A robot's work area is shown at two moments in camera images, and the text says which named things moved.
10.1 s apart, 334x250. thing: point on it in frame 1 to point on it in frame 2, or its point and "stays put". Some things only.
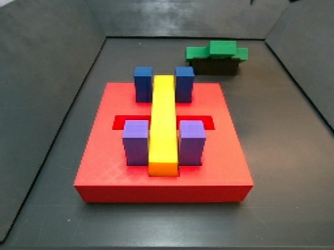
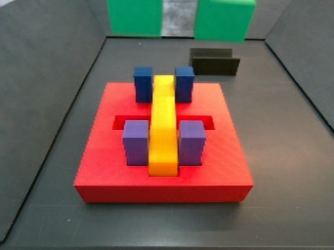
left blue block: [142, 80] stays put
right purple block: [193, 138] stays put
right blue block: [185, 82] stays put
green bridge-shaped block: [218, 48] to [222, 20]
